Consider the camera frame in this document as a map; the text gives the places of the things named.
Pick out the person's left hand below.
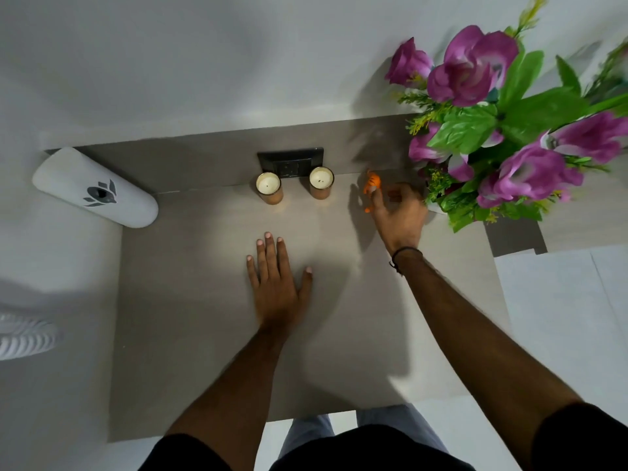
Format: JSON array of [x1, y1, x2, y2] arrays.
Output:
[[245, 232, 314, 334]]

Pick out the person's right hand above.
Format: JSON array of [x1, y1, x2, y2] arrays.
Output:
[[369, 183, 429, 255]]

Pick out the small orange toy figure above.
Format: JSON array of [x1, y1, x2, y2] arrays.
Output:
[[362, 171, 382, 214]]

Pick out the person's right forearm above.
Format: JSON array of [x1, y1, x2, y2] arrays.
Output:
[[392, 250, 584, 471]]

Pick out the person's left forearm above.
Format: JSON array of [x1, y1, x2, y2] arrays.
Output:
[[166, 324, 290, 471]]

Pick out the black wrist band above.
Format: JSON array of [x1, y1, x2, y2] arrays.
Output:
[[389, 246, 424, 276]]

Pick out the candle in copper glass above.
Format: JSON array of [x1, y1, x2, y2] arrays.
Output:
[[308, 166, 335, 200], [255, 171, 284, 205]]

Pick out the purple artificial flower bouquet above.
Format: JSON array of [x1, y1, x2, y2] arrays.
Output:
[[384, 0, 628, 234]]

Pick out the person's grey trousers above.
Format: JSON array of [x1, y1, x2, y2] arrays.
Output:
[[279, 404, 448, 459]]

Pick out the person's black shirt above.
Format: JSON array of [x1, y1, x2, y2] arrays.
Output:
[[139, 402, 628, 471]]

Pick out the white cylinder dispenser lotus print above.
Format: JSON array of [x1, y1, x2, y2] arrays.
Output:
[[32, 147, 159, 229]]

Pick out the white ribbed plastic object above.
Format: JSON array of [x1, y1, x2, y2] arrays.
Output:
[[0, 313, 63, 361]]

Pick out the black wall socket plate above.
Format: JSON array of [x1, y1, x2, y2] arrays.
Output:
[[257, 148, 324, 180]]

